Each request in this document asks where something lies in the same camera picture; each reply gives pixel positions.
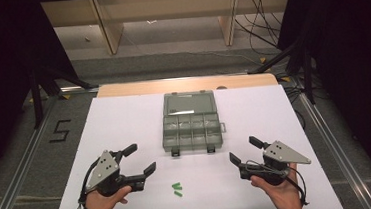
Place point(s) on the black curtain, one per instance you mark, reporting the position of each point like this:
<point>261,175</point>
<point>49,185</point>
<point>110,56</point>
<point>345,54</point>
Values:
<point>3,65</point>
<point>353,54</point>

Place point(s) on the clear grey compartment box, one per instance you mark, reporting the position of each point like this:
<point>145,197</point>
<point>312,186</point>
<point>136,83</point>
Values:
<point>191,124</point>

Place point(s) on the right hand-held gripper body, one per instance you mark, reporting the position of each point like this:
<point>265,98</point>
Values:
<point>282,153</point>

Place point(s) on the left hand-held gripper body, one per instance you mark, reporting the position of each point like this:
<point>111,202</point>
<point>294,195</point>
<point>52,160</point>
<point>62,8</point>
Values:
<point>103,169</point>

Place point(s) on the white board mat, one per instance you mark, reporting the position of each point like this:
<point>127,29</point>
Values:
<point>124,122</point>

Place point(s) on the aluminium floor rail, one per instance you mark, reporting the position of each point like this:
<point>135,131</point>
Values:
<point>337,146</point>
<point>21,164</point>

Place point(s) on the person's right hand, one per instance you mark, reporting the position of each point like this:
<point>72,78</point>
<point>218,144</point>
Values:
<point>286,197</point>

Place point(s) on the person's left hand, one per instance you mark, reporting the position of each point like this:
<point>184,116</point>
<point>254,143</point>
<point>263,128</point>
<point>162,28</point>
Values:
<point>102,204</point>

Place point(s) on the light wooden shelf unit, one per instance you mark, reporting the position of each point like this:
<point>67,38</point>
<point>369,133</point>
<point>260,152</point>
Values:
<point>165,5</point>

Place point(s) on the black metal stand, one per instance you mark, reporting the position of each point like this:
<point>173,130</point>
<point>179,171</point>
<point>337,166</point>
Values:
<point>36,99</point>
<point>308,74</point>

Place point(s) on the yellow tape piece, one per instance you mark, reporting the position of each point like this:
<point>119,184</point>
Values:
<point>66,97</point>
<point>285,79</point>
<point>263,59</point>

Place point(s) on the small green plastic piece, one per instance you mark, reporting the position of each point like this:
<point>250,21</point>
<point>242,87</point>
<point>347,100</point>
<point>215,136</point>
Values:
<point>178,194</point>
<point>176,185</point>
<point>179,187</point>

